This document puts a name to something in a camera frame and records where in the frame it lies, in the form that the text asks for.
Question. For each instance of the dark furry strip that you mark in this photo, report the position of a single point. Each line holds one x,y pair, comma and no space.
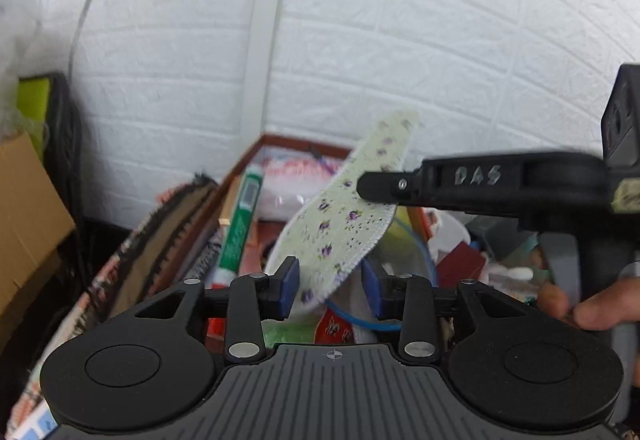
165,240

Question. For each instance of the green plastic item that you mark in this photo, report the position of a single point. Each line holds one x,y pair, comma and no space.
287,334

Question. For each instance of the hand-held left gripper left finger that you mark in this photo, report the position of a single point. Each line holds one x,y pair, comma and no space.
290,285

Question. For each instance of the letter printed blanket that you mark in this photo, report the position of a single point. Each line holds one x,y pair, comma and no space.
65,335

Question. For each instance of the plain cardboard box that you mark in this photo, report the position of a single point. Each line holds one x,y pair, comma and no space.
30,220

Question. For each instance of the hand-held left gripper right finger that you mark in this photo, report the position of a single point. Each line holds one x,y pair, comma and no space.
371,287

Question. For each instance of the white wall trunking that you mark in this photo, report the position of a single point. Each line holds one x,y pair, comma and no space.
270,20

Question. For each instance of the small dark red box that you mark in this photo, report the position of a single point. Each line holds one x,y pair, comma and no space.
462,265

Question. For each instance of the green toothpaste tube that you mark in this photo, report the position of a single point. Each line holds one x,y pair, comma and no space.
245,215

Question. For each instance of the yellow green bag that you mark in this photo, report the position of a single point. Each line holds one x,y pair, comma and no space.
32,105

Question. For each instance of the clear plastic bag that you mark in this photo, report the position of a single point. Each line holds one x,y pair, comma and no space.
290,180

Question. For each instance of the red white patterned packet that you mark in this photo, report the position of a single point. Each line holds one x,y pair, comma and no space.
335,327

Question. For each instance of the black plastic crate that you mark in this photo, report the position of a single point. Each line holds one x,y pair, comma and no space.
67,145

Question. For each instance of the dark brown box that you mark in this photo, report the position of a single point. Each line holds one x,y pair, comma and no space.
240,167

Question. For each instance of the person's right hand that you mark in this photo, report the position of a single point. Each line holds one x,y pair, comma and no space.
610,310

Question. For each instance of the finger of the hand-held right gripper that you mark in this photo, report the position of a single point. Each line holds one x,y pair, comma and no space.
390,185

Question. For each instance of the floral fabric insole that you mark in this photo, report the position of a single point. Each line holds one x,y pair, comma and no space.
345,220

